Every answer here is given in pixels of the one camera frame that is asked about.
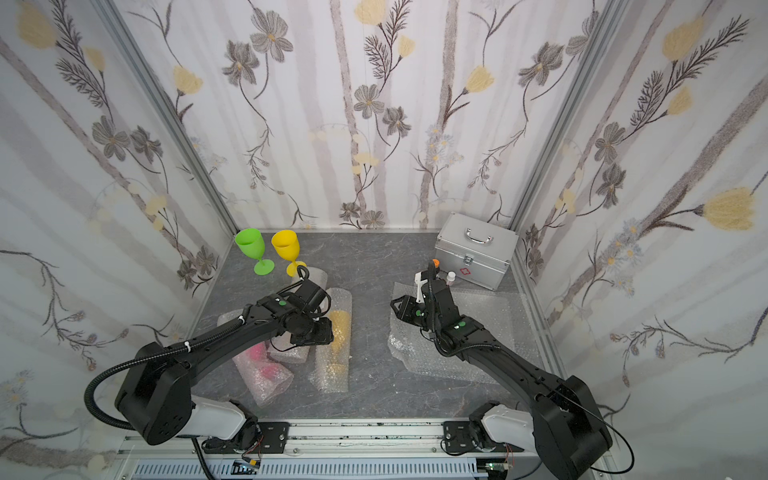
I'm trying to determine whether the amber glass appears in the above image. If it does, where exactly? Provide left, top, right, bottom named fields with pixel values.
left=310, top=288, right=352, bottom=393

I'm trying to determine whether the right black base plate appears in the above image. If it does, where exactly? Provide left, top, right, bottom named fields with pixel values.
left=441, top=420, right=523, bottom=455

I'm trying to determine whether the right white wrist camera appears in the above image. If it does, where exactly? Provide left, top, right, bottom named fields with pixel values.
left=414, top=271, right=428, bottom=304

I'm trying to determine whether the green plastic wine glass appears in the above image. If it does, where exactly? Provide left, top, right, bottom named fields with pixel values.
left=234, top=228, right=274, bottom=276

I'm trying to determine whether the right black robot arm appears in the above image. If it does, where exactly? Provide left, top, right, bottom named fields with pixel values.
left=390, top=278, right=636, bottom=479

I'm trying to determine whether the orange glass in bubble wrap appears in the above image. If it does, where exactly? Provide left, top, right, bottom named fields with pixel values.
left=267, top=267, right=328, bottom=364

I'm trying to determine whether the white slotted cable duct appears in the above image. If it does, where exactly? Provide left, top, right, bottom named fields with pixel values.
left=130, top=458, right=488, bottom=480

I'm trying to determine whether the silver aluminium case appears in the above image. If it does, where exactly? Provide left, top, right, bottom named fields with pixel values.
left=435, top=212, right=518, bottom=290

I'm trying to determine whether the pink glass in bubble wrap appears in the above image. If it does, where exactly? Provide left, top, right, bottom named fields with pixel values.
left=232, top=342, right=294, bottom=407

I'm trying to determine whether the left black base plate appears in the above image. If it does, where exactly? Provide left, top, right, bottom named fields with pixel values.
left=202, top=421, right=290, bottom=454

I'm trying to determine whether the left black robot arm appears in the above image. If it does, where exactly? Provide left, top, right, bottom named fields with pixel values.
left=83, top=266, right=334, bottom=458

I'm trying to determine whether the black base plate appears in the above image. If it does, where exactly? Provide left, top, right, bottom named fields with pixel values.
left=441, top=420, right=523, bottom=455
left=202, top=421, right=290, bottom=454

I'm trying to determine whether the clear bubble wrap sheet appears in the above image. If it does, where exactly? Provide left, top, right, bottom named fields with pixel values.
left=453, top=289, right=542, bottom=367
left=389, top=288, right=494, bottom=384

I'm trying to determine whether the yellow glass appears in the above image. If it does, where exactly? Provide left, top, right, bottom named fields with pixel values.
left=271, top=230, right=305, bottom=277

